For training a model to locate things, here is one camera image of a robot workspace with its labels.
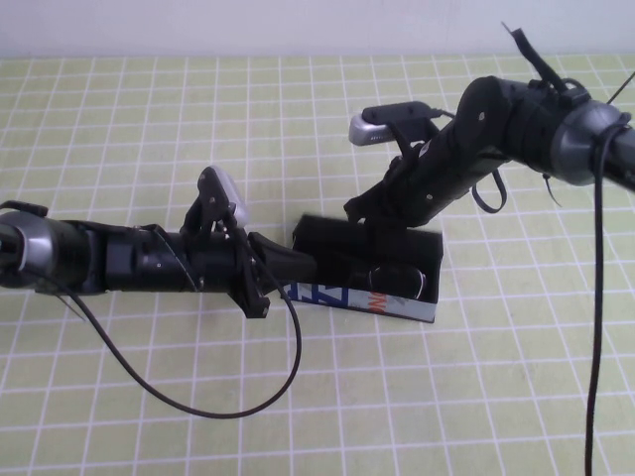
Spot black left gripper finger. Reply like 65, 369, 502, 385
257, 270, 300, 299
248, 231, 319, 283

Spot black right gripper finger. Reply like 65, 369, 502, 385
367, 222, 383, 293

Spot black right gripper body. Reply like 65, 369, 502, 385
343, 142, 478, 233

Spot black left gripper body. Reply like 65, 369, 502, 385
166, 230, 273, 319

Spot black framed glasses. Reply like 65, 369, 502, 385
346, 264, 431, 302

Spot black glasses case box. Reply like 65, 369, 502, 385
285, 212, 445, 324

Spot green white-grid tablecloth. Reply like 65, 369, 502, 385
0, 54, 635, 476

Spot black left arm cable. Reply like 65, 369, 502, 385
47, 242, 304, 419

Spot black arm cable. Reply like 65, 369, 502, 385
47, 242, 304, 419
584, 112, 634, 476

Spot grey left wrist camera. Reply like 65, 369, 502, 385
181, 166, 252, 244

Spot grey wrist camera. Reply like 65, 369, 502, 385
348, 101, 436, 165
181, 166, 252, 244

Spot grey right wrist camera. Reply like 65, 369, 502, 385
348, 101, 436, 165

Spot thin black cable loop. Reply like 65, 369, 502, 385
472, 167, 508, 216

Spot black velcro strap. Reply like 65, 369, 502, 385
500, 21, 589, 100

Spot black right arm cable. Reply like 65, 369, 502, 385
584, 112, 634, 476

